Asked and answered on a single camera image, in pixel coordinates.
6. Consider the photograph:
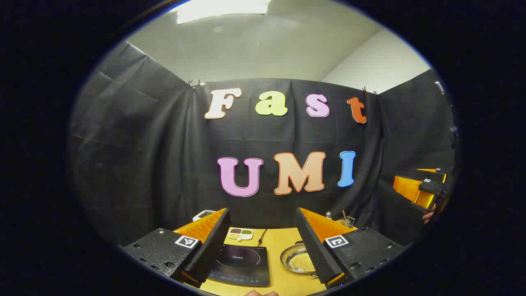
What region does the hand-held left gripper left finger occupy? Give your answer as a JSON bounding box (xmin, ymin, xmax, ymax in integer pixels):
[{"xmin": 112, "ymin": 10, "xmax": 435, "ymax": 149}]
[{"xmin": 122, "ymin": 208, "xmax": 231, "ymax": 288}]

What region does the white divided dish of beans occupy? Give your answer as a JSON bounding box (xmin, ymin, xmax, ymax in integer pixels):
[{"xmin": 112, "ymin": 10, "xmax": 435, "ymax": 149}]
[{"xmin": 227, "ymin": 227, "xmax": 254, "ymax": 241}]

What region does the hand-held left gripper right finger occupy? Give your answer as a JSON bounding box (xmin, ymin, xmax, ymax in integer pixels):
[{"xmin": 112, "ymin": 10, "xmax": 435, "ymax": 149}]
[{"xmin": 295, "ymin": 207, "xmax": 407, "ymax": 289}]

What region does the steel pot with black handles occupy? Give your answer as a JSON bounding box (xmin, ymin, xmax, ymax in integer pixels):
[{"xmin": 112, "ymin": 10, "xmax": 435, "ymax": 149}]
[{"xmin": 280, "ymin": 242, "xmax": 319, "ymax": 277}]

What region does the black induction cooktop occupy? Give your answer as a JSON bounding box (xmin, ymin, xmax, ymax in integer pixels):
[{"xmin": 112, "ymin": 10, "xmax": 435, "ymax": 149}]
[{"xmin": 208, "ymin": 245, "xmax": 270, "ymax": 287}]

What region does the pile of yellow soybeans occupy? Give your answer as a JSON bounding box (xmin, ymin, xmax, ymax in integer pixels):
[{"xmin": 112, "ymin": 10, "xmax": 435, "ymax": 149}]
[{"xmin": 288, "ymin": 252, "xmax": 317, "ymax": 273}]

